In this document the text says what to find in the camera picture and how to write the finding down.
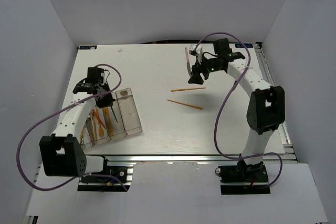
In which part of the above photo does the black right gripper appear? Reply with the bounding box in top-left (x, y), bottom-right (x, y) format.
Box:
top-left (188, 54), bottom-right (223, 85)

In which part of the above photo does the pink handled metal knife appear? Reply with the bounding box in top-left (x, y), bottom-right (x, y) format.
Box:
top-left (184, 47), bottom-right (192, 77)

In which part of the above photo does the orange chopstick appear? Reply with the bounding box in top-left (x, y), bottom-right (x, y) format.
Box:
top-left (171, 87), bottom-right (206, 92)
top-left (167, 99), bottom-right (203, 110)

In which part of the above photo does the dark orange plastic fork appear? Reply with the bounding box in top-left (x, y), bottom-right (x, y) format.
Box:
top-left (92, 110), bottom-right (106, 128)

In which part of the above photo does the teal plastic knife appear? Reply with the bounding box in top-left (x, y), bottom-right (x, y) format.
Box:
top-left (110, 106), bottom-right (118, 123)

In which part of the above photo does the orange plastic spoon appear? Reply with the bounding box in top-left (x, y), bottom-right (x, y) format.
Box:
top-left (80, 126), bottom-right (87, 142)

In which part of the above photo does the orange plastic knife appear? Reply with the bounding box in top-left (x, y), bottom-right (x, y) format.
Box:
top-left (106, 108), bottom-right (113, 136)

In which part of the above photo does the small orange plastic fork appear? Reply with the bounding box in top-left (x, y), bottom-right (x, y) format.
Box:
top-left (98, 122), bottom-right (104, 137)

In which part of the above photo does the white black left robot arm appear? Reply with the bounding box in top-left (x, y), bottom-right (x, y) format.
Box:
top-left (39, 67), bottom-right (114, 182)

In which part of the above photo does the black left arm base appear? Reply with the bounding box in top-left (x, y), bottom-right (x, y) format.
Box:
top-left (77, 157), bottom-right (133, 193)

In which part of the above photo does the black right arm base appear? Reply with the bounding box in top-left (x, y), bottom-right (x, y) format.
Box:
top-left (215, 161), bottom-right (270, 195)

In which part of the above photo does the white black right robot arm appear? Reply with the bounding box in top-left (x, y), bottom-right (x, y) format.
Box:
top-left (188, 38), bottom-right (285, 182)

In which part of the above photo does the blue corner label left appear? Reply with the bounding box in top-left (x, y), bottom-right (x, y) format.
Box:
top-left (79, 45), bottom-right (97, 50)

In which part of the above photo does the blue corner label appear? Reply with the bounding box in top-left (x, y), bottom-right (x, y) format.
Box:
top-left (79, 45), bottom-right (97, 50)
top-left (234, 43), bottom-right (254, 49)

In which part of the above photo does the blue corner label right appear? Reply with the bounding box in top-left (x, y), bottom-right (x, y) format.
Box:
top-left (234, 43), bottom-right (254, 49)

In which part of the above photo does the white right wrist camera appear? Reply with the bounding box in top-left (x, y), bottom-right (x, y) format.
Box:
top-left (189, 44), bottom-right (203, 63)

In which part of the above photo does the aluminium rail frame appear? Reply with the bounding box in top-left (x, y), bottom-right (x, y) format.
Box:
top-left (27, 44), bottom-right (285, 223)

